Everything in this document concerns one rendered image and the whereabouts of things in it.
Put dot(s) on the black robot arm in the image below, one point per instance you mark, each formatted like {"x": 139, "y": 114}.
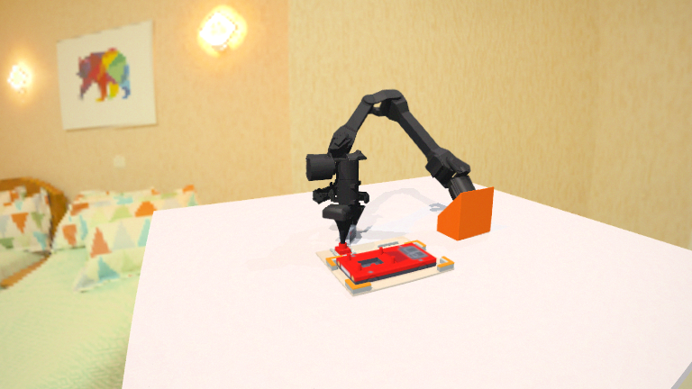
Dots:
{"x": 442, "y": 164}

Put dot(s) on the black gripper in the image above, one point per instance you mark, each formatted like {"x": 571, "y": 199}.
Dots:
{"x": 348, "y": 210}

